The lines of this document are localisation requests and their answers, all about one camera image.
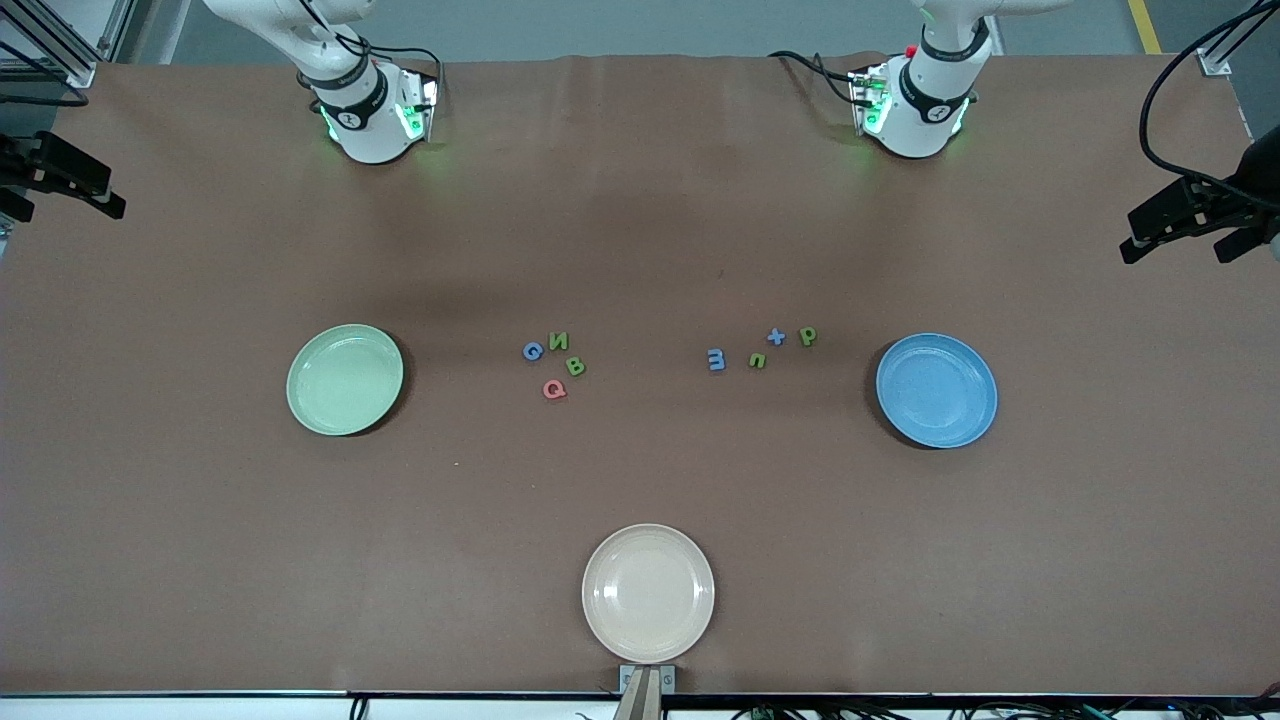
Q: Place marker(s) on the light green plate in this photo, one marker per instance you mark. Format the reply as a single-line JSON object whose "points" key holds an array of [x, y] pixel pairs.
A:
{"points": [[345, 380]]}

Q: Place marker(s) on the green letter p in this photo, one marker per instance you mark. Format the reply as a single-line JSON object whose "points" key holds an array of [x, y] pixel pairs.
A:
{"points": [[806, 335]]}

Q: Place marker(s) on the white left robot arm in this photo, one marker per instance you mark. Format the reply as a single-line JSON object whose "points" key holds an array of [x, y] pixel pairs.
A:
{"points": [[925, 120]]}

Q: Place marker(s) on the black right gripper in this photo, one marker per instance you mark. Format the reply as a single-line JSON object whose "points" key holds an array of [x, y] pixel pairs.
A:
{"points": [[12, 160]]}

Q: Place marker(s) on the blue letter x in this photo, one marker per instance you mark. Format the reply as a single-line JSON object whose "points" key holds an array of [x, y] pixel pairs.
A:
{"points": [[776, 337]]}

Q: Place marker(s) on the green letter B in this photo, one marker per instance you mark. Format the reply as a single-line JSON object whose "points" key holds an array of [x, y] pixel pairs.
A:
{"points": [[575, 367]]}

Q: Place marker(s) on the beige plate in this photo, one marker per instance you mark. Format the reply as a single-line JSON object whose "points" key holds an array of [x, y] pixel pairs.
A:
{"points": [[648, 594]]}

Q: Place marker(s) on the red letter Q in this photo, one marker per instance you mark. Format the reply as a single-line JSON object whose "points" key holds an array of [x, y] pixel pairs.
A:
{"points": [[549, 390]]}

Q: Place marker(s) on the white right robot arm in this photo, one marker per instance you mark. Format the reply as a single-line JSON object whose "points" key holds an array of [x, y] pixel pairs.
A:
{"points": [[365, 130]]}

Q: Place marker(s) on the aluminium frame profile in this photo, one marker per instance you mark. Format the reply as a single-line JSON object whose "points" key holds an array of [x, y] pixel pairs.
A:
{"points": [[75, 65], [1215, 62]]}

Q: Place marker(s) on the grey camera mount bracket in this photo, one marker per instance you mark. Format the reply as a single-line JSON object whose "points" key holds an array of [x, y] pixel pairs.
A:
{"points": [[647, 685]]}

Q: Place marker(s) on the brown table cover sheet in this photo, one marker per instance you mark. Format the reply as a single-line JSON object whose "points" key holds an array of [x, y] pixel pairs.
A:
{"points": [[640, 250]]}

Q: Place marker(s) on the blue plate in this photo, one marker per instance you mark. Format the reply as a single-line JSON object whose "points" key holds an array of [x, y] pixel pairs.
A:
{"points": [[937, 392]]}

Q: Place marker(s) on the blue letter m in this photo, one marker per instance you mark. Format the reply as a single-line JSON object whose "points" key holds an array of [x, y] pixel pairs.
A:
{"points": [[716, 361]]}

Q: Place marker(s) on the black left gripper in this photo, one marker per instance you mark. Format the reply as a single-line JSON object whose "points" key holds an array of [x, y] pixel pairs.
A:
{"points": [[1252, 172]]}

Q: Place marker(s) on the blue letter G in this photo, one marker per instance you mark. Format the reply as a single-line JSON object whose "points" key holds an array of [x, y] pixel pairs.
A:
{"points": [[527, 351]]}

